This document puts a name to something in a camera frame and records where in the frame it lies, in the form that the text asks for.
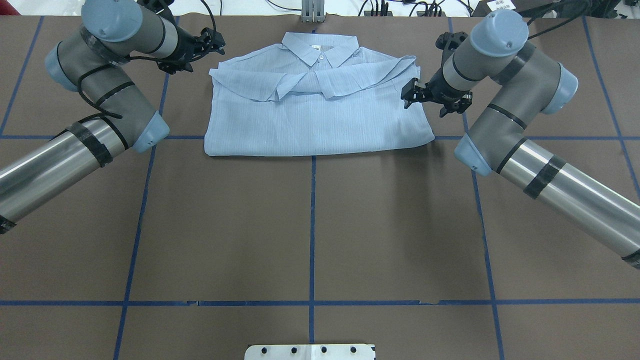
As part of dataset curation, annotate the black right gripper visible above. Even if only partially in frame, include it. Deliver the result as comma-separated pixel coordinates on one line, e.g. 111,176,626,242
401,32,473,118

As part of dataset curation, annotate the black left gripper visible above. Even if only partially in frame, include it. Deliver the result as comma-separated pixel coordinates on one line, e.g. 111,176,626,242
157,25,226,75

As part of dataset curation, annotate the light blue button shirt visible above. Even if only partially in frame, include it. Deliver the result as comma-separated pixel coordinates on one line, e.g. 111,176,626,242
203,32,435,157

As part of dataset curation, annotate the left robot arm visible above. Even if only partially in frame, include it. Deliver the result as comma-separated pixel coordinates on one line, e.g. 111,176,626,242
0,0,226,234

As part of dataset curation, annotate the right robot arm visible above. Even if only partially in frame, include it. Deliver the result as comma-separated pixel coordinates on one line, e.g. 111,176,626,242
401,9,640,269

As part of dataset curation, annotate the aluminium frame post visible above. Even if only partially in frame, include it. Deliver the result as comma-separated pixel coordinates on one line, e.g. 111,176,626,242
301,0,326,23

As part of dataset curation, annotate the white camera mast base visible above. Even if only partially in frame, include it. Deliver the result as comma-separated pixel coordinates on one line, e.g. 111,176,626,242
244,343,377,360

